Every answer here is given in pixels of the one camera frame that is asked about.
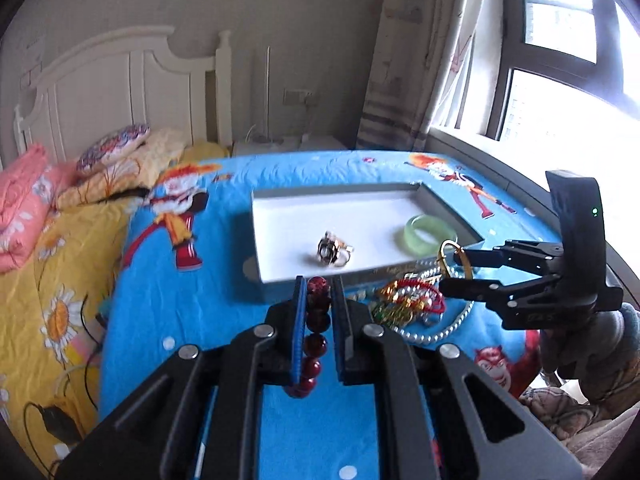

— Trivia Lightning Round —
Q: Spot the white nightstand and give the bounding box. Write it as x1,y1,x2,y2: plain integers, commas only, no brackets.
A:
231,135,348,158

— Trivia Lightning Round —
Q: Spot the blue cartoon printed blanket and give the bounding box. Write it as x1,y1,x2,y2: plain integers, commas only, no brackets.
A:
97,150,566,480

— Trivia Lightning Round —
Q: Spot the white shallow tray box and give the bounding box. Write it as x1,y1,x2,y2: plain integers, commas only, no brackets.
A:
242,181,487,301

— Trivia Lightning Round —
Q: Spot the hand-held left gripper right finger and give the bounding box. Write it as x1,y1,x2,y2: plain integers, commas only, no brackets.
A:
331,276,586,480

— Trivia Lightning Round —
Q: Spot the beige printed curtain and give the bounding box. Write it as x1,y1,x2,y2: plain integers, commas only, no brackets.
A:
356,0,508,152

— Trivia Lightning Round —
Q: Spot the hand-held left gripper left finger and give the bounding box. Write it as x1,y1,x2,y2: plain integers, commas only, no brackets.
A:
55,275,307,480

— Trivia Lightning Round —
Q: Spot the gold ring cluster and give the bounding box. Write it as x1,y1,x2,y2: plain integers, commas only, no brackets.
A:
316,231,356,267

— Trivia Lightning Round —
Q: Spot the slim white lamp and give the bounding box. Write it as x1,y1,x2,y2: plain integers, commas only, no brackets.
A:
242,46,273,143

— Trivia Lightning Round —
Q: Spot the round patterned cushion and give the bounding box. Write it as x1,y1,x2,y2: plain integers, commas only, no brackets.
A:
75,124,152,176

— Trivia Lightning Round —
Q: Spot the person's plaid clothing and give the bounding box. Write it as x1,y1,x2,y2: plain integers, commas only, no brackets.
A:
517,305,640,476

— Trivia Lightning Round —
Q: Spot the person's right hand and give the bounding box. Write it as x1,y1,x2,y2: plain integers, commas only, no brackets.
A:
537,305,640,401

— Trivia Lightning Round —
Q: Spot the plain gold bangle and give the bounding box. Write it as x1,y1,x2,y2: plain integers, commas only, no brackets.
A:
436,240,473,281

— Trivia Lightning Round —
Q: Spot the dark framed window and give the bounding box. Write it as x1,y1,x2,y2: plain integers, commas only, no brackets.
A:
430,0,640,171

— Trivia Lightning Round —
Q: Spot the green jade bangle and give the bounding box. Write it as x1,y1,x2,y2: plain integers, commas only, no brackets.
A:
404,214,458,256

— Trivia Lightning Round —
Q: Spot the yellow floral bedsheet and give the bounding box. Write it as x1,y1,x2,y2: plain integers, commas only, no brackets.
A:
0,140,231,476

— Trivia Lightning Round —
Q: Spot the pale yellow pillow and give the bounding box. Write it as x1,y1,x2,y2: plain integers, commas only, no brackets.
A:
55,127,188,208

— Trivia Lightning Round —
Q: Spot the white wooden headboard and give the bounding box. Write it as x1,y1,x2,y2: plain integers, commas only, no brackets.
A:
12,29,235,171

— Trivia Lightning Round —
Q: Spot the gold bracelet with coloured beads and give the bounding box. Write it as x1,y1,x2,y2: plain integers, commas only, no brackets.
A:
372,300,446,332

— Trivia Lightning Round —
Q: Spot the white pearl necklace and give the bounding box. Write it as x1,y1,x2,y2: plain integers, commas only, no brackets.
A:
395,255,476,346

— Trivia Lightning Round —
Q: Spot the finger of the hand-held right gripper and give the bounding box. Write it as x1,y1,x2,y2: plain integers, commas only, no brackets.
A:
452,240,568,281
438,275,566,331

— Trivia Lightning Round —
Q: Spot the red and gold bracelet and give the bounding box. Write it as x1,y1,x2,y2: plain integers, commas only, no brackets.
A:
375,280,446,316

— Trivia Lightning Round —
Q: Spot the black charger cable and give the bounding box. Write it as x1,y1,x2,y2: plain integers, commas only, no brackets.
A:
25,285,106,461

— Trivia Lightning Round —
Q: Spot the dark red bead bracelet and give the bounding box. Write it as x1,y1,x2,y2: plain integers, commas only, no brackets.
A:
285,276,331,400

